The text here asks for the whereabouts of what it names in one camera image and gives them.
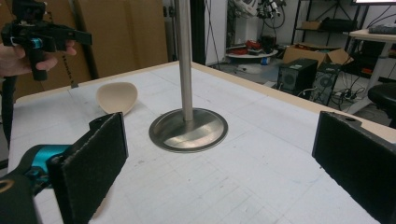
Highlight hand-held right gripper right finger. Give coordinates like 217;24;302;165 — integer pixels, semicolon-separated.
312;110;396;224

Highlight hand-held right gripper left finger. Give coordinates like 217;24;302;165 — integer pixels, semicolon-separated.
46;111;129;224

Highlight beige foam bra pad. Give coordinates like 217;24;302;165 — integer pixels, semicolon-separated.
95;81;139;117

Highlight dark slanted stand leg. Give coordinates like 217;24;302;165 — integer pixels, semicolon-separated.
69;0;100;81

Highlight brown cardboard panel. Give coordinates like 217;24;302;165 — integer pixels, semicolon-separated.
0;0;169;100

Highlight black stool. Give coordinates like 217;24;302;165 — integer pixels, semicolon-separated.
367;82;396;129

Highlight grey computer tower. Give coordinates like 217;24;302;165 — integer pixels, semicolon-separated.
312;62;344;106

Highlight white desk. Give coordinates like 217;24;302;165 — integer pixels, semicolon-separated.
343;29;396;115

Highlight metal stand with round base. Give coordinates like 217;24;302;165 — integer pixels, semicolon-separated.
148;0;229;153

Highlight black computer tower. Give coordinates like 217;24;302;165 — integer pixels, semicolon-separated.
276;58;319;101

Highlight open cardboard box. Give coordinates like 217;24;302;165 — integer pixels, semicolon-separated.
282;43;355;67

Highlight dark keyboard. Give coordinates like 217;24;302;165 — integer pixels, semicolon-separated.
368;24;396;35

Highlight black metal shelf rack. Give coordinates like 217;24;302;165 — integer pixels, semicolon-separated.
290;0;372;49

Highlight round white table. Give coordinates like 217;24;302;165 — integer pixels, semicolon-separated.
225;49;279;75

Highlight floor cables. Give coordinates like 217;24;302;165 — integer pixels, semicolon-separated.
330;83;369;108

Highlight black strap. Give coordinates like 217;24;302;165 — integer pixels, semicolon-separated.
1;76;19;148

